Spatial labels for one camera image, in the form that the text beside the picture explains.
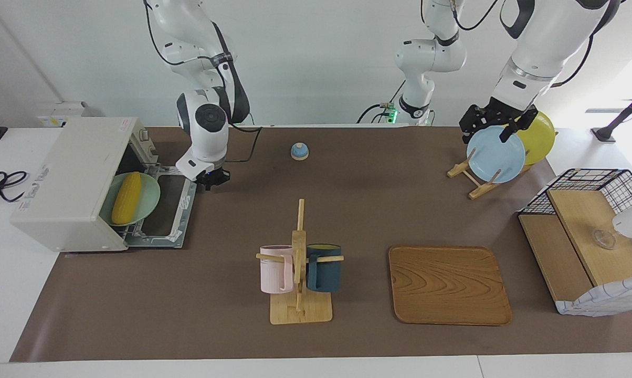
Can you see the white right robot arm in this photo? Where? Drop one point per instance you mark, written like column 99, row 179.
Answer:
column 208, row 123

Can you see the brown table mat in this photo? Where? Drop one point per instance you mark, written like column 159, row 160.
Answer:
column 190, row 294

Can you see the white checked cloth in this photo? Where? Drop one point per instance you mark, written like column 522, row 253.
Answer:
column 599, row 302

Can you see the yellow corn cob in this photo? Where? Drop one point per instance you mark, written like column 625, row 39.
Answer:
column 127, row 199

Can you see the pink mug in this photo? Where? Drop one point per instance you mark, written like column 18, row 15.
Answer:
column 271, row 270

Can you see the wooden mug rack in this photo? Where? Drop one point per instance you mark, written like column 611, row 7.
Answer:
column 300, row 312

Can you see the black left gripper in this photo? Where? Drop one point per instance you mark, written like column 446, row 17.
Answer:
column 497, row 116

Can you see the white power box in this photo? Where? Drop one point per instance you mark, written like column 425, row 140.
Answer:
column 53, row 116

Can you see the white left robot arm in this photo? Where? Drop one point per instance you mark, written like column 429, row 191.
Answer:
column 547, row 42

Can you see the wooden plate rack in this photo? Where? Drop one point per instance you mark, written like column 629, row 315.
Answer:
column 478, row 191

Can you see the small clear glass dish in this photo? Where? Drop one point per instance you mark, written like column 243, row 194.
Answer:
column 603, row 239

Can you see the light blue plate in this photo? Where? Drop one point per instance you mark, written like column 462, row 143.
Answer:
column 494, row 157

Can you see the yellow plate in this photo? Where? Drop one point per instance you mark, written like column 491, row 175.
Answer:
column 541, row 139

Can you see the wooden serving tray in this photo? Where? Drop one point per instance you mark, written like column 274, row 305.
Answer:
column 452, row 283

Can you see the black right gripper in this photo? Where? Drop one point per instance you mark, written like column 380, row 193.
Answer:
column 213, row 177

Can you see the cream toaster oven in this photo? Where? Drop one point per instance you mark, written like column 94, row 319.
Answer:
column 69, row 184

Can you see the dark blue mug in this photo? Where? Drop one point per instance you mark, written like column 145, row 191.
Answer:
column 326, row 273

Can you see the light green plate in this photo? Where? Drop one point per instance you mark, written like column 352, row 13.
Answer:
column 150, row 197

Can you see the blue call bell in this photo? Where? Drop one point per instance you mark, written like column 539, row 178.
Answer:
column 299, row 151

